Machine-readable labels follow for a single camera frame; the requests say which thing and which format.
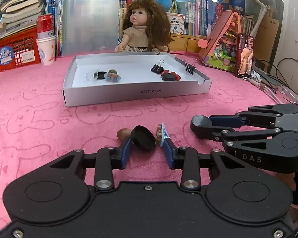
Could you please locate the black round puck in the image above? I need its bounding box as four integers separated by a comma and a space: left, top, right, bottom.
190, 115, 213, 140

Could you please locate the brown acorn toy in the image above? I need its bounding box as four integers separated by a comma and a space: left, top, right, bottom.
117, 128, 132, 141

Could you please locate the light blue hair clip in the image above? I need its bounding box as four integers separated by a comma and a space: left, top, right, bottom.
155, 123, 169, 147

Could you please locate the black round lid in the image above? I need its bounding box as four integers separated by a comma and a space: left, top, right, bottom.
130, 125, 156, 152

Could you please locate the red hair clip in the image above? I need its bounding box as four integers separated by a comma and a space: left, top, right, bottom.
170, 71, 181, 81

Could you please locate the black round cap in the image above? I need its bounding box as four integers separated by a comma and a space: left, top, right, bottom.
161, 73, 176, 82

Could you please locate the clear plastic dome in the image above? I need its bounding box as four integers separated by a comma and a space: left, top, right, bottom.
85, 70, 99, 81

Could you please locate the black binder clip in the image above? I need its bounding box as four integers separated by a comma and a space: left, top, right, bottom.
151, 59, 165, 75

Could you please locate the person's right hand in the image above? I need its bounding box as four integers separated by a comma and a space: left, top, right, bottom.
275, 163, 298, 210

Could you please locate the smartphone showing video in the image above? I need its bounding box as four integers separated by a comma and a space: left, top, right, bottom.
235, 34, 254, 77

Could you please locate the binder clip on box edge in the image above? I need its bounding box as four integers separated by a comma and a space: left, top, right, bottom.
184, 58, 198, 75

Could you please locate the pink triangular toy house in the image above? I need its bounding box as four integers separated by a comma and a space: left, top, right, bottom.
197, 10, 242, 73

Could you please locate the silver cardboard box tray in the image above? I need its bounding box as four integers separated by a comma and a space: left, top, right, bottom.
63, 52, 212, 107

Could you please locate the pink rabbit table cloth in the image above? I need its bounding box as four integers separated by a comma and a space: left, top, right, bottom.
0, 50, 298, 228

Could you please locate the row of upright books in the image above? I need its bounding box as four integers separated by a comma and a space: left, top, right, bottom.
45, 0, 216, 57

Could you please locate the white paper cup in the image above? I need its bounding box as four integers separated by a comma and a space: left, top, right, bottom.
36, 36, 56, 66

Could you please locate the brown haired baby doll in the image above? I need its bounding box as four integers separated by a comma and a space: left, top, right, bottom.
115, 0, 173, 52

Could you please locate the red plastic basket left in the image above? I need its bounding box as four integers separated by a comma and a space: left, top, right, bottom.
0, 27, 41, 72

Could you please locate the translucent clipboard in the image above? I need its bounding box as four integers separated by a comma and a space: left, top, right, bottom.
61, 0, 119, 56

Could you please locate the red soda can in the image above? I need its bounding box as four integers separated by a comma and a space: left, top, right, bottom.
36, 13, 55, 39

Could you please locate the stack of books left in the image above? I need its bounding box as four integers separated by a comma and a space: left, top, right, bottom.
0, 0, 46, 39

